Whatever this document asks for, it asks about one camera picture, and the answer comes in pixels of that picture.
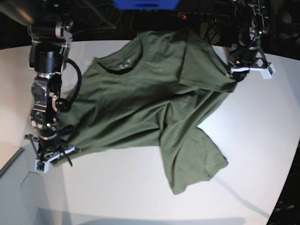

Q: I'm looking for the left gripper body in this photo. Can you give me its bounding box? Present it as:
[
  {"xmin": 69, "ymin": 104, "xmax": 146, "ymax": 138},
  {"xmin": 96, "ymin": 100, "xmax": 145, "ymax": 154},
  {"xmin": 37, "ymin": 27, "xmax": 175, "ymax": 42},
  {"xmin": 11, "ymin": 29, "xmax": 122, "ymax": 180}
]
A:
[{"xmin": 226, "ymin": 56, "xmax": 272, "ymax": 81}]

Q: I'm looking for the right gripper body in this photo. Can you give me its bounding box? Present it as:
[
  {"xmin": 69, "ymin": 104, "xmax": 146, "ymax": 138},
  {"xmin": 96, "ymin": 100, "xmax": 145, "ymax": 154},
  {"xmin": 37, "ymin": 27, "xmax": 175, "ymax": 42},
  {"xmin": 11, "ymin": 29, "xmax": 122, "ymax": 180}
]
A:
[{"xmin": 24, "ymin": 134, "xmax": 81, "ymax": 164}]

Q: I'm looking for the green t-shirt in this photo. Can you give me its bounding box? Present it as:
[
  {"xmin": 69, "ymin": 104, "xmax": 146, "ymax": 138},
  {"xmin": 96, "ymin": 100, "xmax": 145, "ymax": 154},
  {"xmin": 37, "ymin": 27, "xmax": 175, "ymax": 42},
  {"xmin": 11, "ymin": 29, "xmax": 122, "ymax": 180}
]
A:
[{"xmin": 59, "ymin": 30, "xmax": 237, "ymax": 195}]

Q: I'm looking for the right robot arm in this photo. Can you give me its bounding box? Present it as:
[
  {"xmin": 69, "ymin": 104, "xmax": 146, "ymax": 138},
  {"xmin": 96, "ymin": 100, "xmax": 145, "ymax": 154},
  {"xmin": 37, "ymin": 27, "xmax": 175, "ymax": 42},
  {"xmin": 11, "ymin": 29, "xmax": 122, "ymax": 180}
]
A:
[{"xmin": 0, "ymin": 0, "xmax": 82, "ymax": 171}]

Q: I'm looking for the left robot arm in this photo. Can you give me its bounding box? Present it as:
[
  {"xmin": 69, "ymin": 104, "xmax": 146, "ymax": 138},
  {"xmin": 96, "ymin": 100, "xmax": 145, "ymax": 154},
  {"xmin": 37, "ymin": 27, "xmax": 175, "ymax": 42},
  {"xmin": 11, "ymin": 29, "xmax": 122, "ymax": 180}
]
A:
[{"xmin": 227, "ymin": 0, "xmax": 276, "ymax": 82}]

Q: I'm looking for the black power strip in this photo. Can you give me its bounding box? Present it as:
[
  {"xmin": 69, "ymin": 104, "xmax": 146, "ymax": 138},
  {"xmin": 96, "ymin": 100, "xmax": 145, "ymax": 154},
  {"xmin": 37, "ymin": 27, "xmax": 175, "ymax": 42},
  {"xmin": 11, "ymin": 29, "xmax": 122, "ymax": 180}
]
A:
[{"xmin": 177, "ymin": 12, "xmax": 217, "ymax": 23}]

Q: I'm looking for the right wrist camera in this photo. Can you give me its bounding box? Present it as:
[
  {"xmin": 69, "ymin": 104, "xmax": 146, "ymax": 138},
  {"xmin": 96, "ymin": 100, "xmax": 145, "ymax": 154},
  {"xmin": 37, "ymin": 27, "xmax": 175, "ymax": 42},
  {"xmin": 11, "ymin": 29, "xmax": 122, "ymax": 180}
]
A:
[{"xmin": 34, "ymin": 159, "xmax": 50, "ymax": 173}]

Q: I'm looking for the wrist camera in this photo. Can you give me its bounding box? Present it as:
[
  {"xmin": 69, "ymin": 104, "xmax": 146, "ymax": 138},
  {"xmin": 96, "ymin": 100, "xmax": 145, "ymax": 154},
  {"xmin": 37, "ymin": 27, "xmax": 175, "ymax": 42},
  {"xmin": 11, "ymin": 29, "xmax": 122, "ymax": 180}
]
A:
[
  {"xmin": 260, "ymin": 64, "xmax": 276, "ymax": 80},
  {"xmin": 34, "ymin": 159, "xmax": 50, "ymax": 173}
]

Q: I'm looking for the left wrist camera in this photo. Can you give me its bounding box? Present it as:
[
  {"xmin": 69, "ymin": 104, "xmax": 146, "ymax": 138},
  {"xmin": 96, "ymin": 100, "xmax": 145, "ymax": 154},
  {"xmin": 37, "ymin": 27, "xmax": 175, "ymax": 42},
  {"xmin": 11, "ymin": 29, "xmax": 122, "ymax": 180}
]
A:
[{"xmin": 260, "ymin": 64, "xmax": 276, "ymax": 80}]

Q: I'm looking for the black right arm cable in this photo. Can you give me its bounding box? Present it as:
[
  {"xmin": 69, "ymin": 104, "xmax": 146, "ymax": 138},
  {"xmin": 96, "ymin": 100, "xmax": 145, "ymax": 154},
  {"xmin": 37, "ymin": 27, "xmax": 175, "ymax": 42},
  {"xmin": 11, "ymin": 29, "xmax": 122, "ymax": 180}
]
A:
[{"xmin": 56, "ymin": 58, "xmax": 83, "ymax": 113}]

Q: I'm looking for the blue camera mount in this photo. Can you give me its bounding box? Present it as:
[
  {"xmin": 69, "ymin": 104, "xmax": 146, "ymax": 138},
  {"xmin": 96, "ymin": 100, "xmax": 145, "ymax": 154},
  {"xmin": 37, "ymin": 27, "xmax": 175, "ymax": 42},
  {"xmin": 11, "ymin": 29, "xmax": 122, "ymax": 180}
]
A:
[{"xmin": 113, "ymin": 0, "xmax": 180, "ymax": 10}]

